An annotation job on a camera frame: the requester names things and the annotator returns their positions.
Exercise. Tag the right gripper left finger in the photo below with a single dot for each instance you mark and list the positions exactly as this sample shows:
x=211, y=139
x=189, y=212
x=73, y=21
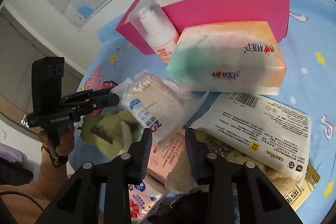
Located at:
x=128, y=168

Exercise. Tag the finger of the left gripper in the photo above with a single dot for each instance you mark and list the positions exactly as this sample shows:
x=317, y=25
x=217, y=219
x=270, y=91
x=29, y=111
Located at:
x=91, y=95
x=99, y=102

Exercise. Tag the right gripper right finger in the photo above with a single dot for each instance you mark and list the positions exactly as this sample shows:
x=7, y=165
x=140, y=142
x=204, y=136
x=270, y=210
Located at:
x=208, y=168

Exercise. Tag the person's left forearm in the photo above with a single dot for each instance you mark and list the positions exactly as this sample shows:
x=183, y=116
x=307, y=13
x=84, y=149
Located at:
x=25, y=203

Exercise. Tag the person's left hand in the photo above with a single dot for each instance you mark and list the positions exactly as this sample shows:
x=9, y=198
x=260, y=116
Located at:
x=66, y=138

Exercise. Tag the cream teddy bear plush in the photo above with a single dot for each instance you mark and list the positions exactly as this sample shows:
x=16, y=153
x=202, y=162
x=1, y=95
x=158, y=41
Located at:
x=180, y=180

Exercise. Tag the floral pocket tissue pack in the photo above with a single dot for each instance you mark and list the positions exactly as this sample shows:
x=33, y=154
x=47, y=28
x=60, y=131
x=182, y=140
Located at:
x=145, y=197

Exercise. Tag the green plush toy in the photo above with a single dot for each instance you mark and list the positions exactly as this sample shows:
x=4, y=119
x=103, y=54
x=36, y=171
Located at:
x=112, y=133

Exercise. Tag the pink hand cream packet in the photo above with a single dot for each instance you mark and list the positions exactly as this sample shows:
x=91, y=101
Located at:
x=164, y=157

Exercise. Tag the cotton swab bag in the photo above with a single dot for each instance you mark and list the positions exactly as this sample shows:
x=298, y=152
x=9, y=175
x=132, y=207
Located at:
x=158, y=104

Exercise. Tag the purple cloth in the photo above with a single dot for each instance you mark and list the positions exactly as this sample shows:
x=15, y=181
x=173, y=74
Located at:
x=11, y=154

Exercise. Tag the white wet wipes pack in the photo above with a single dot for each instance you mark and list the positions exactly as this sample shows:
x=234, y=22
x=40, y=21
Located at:
x=266, y=130

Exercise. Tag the white pump bottle in case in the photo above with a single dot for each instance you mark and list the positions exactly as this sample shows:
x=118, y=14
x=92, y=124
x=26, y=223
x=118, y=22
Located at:
x=154, y=26

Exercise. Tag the yellow tissue pack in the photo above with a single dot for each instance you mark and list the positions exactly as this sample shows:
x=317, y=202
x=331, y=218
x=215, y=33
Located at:
x=301, y=191

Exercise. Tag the rainbow tissue pack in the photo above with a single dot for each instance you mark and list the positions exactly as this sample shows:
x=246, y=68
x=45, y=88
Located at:
x=229, y=57

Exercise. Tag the pink storage box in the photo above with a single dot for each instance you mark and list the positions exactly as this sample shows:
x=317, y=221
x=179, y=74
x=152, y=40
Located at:
x=210, y=6

